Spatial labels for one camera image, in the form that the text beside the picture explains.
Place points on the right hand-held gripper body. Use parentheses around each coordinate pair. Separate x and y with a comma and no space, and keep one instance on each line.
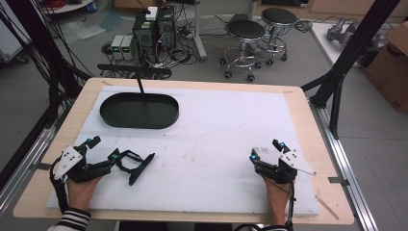
(282,171)

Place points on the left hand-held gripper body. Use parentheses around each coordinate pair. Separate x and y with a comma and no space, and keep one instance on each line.
(96,168)

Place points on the black sunglasses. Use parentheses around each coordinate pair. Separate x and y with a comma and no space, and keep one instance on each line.
(141,170)

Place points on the black oval tray with stand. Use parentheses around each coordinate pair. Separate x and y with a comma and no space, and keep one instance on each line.
(139,112)

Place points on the person's right hand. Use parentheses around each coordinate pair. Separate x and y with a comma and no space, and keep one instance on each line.
(277,195)

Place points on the person's left hand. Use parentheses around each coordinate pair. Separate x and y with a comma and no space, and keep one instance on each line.
(81,192)

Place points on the white foam mat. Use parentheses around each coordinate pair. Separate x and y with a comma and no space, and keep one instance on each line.
(208,128)

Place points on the thin wooden stick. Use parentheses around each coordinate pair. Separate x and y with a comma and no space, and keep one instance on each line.
(327,208)

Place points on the grey power supply unit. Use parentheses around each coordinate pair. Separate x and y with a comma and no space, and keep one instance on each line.
(129,47)
(116,46)

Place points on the white platform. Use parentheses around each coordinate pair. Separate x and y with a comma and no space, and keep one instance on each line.
(327,48)

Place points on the clear plastic sheet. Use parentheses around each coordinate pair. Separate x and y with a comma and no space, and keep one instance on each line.
(86,27)

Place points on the black computer tower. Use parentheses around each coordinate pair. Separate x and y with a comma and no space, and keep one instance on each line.
(166,29)
(144,35)

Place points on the black round stool with castors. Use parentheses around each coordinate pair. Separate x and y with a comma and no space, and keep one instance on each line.
(279,16)
(246,29)

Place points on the grey cabinet on castors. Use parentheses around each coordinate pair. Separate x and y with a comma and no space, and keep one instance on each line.
(11,41)

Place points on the brown cardboard box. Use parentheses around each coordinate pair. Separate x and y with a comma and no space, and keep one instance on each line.
(389,70)

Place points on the grey machine part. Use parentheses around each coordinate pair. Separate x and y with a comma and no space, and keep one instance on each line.
(349,30)

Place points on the white round table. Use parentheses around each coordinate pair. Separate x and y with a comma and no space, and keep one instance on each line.
(67,7)

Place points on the grey metal table leg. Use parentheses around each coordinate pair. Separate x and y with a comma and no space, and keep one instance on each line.
(198,32)

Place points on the small white box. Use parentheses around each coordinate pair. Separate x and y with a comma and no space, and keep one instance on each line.
(151,12)

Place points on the aluminium rail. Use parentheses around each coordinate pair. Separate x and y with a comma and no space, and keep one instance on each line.
(346,166)
(22,166)

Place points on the black metal frame post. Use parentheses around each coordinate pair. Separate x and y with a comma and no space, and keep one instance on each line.
(352,48)

